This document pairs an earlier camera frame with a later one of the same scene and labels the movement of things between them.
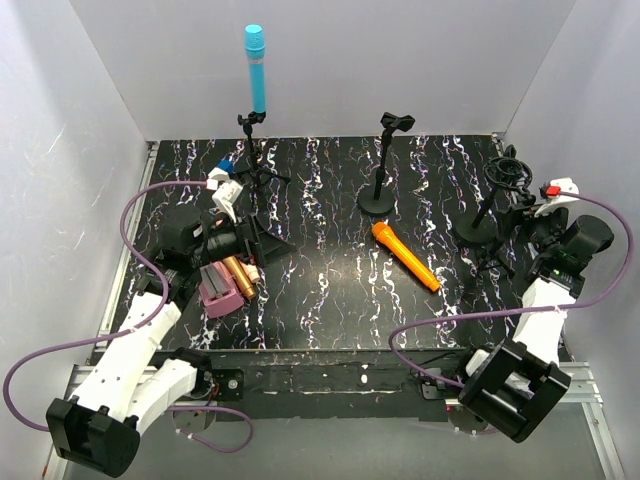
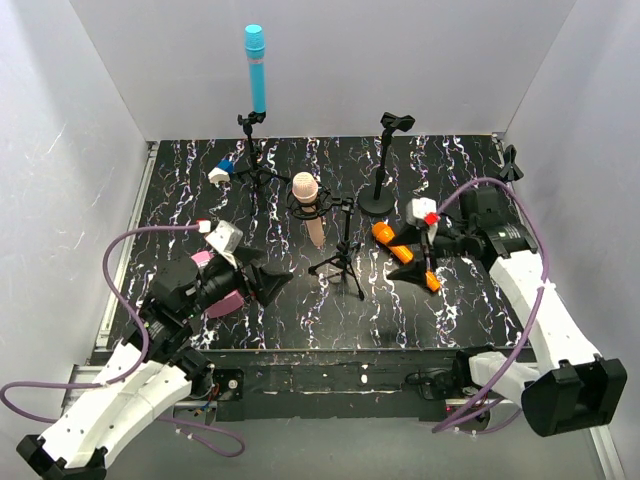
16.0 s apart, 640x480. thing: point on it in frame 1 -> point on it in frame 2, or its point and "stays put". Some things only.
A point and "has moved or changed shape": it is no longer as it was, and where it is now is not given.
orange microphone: (384, 234) stays put
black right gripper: (516, 220) -> (426, 248)
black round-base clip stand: (378, 200) stays put
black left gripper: (251, 239) -> (248, 280)
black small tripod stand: (497, 254) has moved or changed shape
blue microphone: (255, 44) stays put
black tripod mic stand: (247, 120) stays put
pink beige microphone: (252, 272) has moved or changed shape
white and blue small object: (222, 171) stays put
